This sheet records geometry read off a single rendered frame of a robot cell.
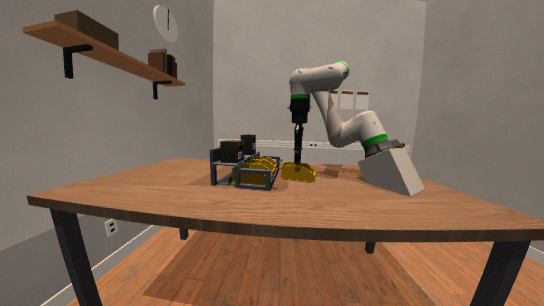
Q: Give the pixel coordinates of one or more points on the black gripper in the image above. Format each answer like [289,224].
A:
[298,117]

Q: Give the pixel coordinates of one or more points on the yellow bin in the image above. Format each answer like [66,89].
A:
[268,159]
[263,162]
[247,178]
[298,172]

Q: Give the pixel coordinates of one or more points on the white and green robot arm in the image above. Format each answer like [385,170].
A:
[365,127]

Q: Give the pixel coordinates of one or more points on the grey metal shelf rack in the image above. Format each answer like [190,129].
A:
[215,160]

